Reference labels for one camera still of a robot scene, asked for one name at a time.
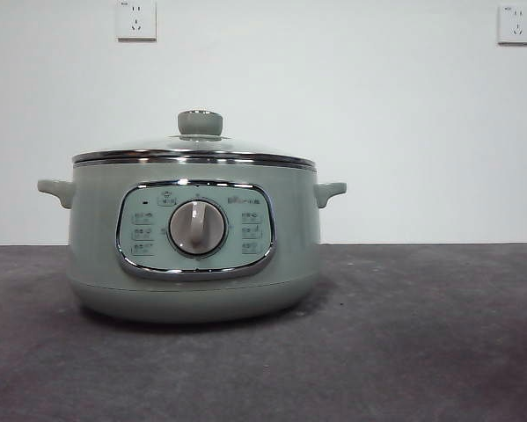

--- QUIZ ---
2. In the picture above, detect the glass lid with green knob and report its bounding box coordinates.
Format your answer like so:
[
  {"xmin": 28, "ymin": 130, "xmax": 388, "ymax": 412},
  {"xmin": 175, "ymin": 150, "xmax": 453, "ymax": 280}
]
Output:
[{"xmin": 72, "ymin": 109, "xmax": 316, "ymax": 169}]

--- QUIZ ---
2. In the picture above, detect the pale green electric pot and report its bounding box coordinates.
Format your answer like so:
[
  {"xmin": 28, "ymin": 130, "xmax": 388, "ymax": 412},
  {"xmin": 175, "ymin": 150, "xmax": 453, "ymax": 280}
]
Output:
[{"xmin": 37, "ymin": 156, "xmax": 348, "ymax": 325}]

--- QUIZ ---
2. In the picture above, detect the white wall socket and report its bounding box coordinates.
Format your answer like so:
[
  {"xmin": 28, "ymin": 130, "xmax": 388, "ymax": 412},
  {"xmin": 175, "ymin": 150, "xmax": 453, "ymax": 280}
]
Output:
[
  {"xmin": 496, "ymin": 4, "xmax": 527, "ymax": 47},
  {"xmin": 116, "ymin": 0, "xmax": 157, "ymax": 43}
]

